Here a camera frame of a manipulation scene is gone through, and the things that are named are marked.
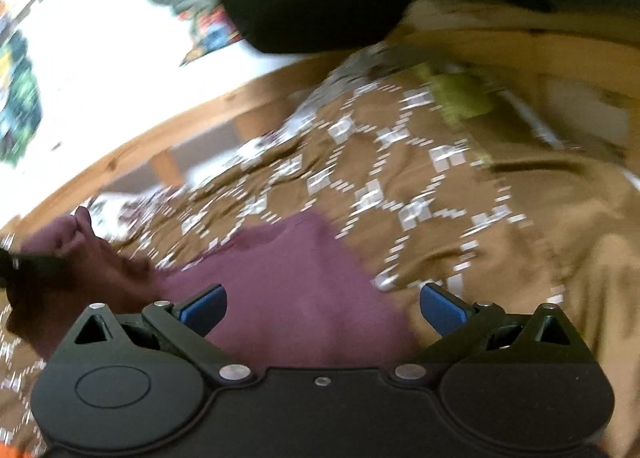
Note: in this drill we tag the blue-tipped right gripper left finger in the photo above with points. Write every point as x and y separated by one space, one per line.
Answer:
184 326

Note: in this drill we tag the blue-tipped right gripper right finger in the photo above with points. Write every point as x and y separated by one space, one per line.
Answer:
461 326

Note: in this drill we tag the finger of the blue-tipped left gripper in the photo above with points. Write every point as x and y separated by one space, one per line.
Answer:
27 270

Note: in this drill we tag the maroon long-sleeve shirt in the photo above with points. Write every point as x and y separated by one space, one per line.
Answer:
296 295

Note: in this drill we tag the brown PF-patterned duvet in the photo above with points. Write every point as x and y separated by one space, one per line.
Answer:
487 211

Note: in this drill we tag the anime boy poster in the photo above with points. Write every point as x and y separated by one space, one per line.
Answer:
21 112

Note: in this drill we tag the orange cloth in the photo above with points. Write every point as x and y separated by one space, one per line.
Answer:
8 451

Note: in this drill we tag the green pillow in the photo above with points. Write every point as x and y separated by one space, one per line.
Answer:
459 95

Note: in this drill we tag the wooden bed frame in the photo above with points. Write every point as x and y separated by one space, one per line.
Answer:
550 62

